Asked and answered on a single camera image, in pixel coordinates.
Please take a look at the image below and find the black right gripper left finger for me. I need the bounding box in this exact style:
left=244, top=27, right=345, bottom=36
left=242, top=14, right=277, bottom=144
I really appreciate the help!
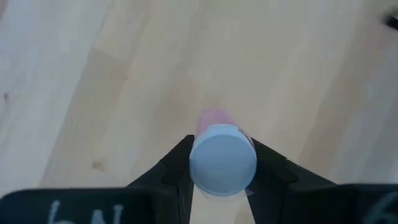
left=0, top=134, right=196, bottom=224

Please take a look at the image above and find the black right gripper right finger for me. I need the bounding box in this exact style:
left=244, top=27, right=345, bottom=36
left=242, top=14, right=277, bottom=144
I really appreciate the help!
left=246, top=138, right=398, bottom=224

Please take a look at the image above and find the pink medicine bottle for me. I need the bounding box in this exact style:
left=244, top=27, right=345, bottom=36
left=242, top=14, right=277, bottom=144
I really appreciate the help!
left=188, top=108, right=258, bottom=197

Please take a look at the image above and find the wooden shelf with black legs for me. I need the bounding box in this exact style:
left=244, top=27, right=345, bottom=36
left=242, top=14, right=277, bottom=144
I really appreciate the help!
left=381, top=11, right=398, bottom=31

